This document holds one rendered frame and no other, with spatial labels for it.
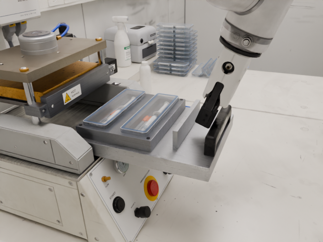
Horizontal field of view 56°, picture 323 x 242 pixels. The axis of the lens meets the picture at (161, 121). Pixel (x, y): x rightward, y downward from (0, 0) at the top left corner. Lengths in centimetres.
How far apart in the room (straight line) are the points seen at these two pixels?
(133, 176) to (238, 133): 49
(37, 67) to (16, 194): 30
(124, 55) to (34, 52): 93
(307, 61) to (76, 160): 273
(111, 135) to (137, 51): 109
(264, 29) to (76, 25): 125
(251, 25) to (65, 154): 39
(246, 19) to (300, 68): 265
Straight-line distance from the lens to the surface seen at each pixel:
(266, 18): 49
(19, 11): 90
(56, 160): 62
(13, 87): 70
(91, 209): 63
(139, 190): 72
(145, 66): 134
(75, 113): 84
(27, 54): 73
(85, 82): 72
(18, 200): 78
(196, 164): 54
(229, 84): 51
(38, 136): 62
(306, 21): 303
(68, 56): 69
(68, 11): 159
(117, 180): 67
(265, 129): 113
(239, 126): 113
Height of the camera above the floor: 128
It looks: 28 degrees down
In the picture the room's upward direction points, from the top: 1 degrees counter-clockwise
